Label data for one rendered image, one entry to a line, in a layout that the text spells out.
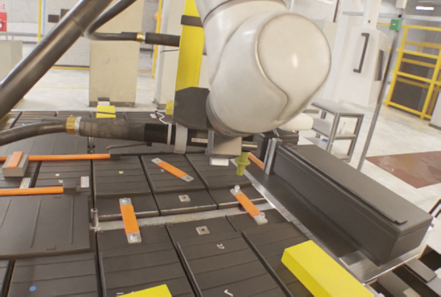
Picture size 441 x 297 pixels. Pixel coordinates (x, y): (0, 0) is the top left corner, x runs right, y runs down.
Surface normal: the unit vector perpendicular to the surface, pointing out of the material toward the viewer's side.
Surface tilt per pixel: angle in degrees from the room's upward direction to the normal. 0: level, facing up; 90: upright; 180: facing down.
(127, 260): 0
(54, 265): 0
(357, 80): 90
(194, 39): 90
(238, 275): 0
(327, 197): 90
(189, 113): 60
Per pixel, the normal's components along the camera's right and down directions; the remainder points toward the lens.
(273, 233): 0.15, -0.94
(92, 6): 0.70, 0.01
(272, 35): 0.00, -0.14
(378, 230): -0.90, 0.00
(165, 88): 0.40, 0.35
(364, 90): -0.65, 0.15
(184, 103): 0.20, -0.18
